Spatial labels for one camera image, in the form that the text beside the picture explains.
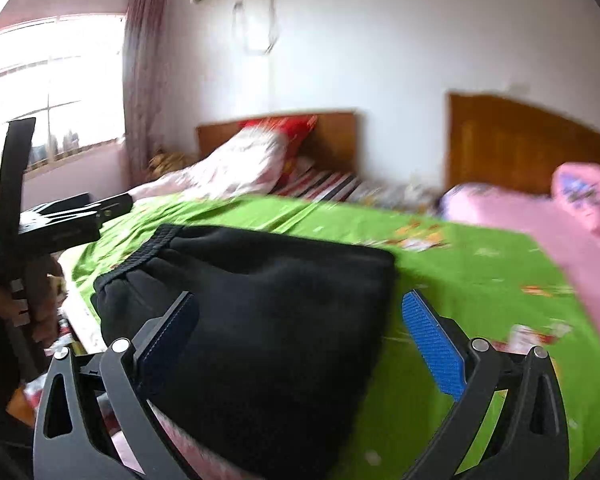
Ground black pants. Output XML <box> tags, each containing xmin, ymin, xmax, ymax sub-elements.
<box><xmin>92</xmin><ymin>224</ymin><xmax>396</xmax><ymax>479</ymax></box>

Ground left hand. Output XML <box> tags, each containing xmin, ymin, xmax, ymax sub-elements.
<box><xmin>0</xmin><ymin>256</ymin><xmax>64</xmax><ymax>348</ymax></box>

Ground green bed sheet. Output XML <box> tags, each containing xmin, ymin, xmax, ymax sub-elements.
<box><xmin>70</xmin><ymin>195</ymin><xmax>600</xmax><ymax>479</ymax></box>

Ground pink bed quilt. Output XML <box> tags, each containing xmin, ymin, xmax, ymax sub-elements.
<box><xmin>439</xmin><ymin>183</ymin><xmax>600</xmax><ymax>337</ymax></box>

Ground bright window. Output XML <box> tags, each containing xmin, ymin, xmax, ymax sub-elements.
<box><xmin>0</xmin><ymin>14</ymin><xmax>125</xmax><ymax>169</ymax></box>

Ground rolled pink blanket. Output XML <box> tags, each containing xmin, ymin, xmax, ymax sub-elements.
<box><xmin>550</xmin><ymin>162</ymin><xmax>600</xmax><ymax>236</ymax></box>

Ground dark pink curtain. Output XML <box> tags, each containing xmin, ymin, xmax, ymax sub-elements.
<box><xmin>122</xmin><ymin>0</ymin><xmax>168</xmax><ymax>185</ymax></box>

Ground white pink floral duvet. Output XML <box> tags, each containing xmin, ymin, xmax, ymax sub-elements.
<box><xmin>129</xmin><ymin>127</ymin><xmax>289</xmax><ymax>202</ymax></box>

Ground near brown wooden headboard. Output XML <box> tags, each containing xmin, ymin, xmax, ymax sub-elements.
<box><xmin>444</xmin><ymin>92</ymin><xmax>600</xmax><ymax>195</ymax></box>

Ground brown wooden headboard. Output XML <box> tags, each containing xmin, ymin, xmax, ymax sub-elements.
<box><xmin>194</xmin><ymin>109</ymin><xmax>361</xmax><ymax>176</ymax></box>
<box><xmin>444</xmin><ymin>92</ymin><xmax>600</xmax><ymax>195</ymax></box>

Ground red pillow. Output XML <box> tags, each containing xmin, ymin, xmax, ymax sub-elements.
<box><xmin>242</xmin><ymin>115</ymin><xmax>318</xmax><ymax>159</ymax></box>

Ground far brown wooden headboard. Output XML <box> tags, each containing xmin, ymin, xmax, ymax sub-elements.
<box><xmin>194</xmin><ymin>109</ymin><xmax>361</xmax><ymax>176</ymax></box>

